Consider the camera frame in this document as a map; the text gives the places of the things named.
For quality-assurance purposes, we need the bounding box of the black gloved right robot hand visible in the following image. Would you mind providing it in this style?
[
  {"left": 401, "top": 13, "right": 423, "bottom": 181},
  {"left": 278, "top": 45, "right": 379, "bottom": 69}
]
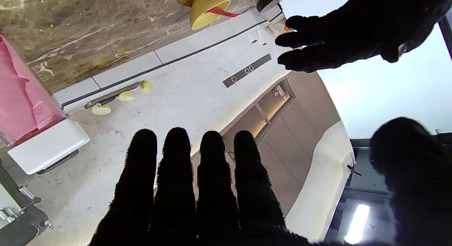
[{"left": 90, "top": 117, "right": 452, "bottom": 246}]

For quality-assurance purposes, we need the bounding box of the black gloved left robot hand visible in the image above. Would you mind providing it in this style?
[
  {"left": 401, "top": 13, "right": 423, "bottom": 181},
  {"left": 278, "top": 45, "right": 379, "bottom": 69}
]
[{"left": 275, "top": 0, "right": 452, "bottom": 73}]

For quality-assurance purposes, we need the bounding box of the red measuring spoon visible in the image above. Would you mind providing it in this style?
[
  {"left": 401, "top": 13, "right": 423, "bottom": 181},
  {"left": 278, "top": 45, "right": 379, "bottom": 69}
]
[{"left": 205, "top": 8, "right": 241, "bottom": 18}]

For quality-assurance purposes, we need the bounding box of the yellow plastic bowl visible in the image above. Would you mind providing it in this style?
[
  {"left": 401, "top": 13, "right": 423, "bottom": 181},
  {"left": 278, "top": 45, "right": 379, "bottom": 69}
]
[{"left": 190, "top": 0, "right": 231, "bottom": 30}]

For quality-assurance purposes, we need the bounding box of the pink container with white lid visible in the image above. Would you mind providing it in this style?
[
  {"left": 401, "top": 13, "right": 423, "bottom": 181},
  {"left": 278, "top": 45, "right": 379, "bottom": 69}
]
[{"left": 0, "top": 34, "right": 91, "bottom": 175}]

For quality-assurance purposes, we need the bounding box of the dark wooden serving board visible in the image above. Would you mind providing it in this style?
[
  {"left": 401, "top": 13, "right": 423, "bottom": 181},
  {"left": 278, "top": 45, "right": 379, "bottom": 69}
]
[{"left": 84, "top": 82, "right": 142, "bottom": 109}]

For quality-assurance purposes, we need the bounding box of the black espresso machine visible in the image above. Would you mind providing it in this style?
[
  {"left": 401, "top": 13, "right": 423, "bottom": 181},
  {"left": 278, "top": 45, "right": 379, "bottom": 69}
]
[{"left": 0, "top": 161, "right": 54, "bottom": 246}]

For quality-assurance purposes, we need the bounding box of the black wall panel with rings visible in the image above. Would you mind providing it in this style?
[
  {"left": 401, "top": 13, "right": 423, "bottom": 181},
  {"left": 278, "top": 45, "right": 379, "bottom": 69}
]
[{"left": 222, "top": 54, "right": 272, "bottom": 88}]

